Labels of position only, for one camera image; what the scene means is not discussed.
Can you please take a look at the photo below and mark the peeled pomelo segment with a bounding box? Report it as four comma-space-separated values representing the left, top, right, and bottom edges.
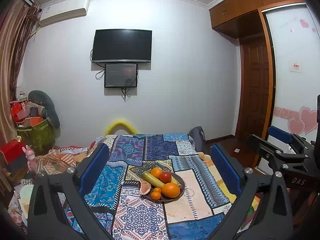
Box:
139, 179, 152, 196

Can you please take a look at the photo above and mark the large orange front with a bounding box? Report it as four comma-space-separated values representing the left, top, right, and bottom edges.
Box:
162, 183, 180, 198

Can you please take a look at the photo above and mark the large orange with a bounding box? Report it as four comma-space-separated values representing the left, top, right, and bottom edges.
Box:
150, 167, 163, 179
162, 183, 180, 198

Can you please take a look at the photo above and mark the short yellow sugarcane piece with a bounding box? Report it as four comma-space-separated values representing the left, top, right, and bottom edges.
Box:
141, 171, 165, 189

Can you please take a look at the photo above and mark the small tangerine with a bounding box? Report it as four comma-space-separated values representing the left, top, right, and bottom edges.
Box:
150, 191, 162, 200
153, 187, 162, 193

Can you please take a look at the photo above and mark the red tomato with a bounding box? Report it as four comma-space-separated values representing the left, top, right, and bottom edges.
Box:
159, 171, 171, 184

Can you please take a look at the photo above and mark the long yellow sugarcane piece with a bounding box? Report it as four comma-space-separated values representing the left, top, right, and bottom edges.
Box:
170, 176, 181, 186

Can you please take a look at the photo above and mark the pink rabbit toy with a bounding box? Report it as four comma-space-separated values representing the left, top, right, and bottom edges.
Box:
22, 145, 38, 172

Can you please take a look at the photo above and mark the brown wooden door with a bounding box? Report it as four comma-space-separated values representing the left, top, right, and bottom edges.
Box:
236, 35, 269, 142

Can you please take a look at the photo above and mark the red gift box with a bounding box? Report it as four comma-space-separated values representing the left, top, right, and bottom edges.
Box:
1, 139, 27, 173

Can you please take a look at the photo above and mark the grey backpack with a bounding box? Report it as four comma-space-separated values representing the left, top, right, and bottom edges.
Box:
188, 126, 206, 153

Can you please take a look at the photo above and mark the green storage box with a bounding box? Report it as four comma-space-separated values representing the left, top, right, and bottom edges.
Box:
17, 120, 55, 155

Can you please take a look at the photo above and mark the orange box in bin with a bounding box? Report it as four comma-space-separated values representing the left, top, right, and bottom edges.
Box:
23, 116, 44, 127

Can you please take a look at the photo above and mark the dark purple oval plate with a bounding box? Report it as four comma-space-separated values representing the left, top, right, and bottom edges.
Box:
144, 172, 185, 203

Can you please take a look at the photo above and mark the blue patchwork bed cover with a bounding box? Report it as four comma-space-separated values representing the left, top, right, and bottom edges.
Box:
60, 132, 241, 240

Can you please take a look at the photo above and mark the grey plush toy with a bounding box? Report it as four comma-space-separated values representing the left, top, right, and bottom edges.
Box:
28, 90, 60, 129

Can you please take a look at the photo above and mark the white wardrobe sliding door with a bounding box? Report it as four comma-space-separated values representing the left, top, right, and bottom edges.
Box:
257, 3, 320, 176

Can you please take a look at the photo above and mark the wooden overhead cabinet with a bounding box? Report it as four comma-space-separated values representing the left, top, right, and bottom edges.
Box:
209, 0, 289, 39

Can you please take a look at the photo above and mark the brown striped curtain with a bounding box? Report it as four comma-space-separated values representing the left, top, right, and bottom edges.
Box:
1, 0, 40, 145

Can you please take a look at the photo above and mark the white air conditioner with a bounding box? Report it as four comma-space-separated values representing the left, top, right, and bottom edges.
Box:
39, 0, 90, 27

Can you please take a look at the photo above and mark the small black wall monitor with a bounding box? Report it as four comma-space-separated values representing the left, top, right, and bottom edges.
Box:
104, 63, 138, 88

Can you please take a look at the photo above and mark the large black wall television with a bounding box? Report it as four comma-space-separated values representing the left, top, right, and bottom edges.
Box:
92, 29, 152, 63

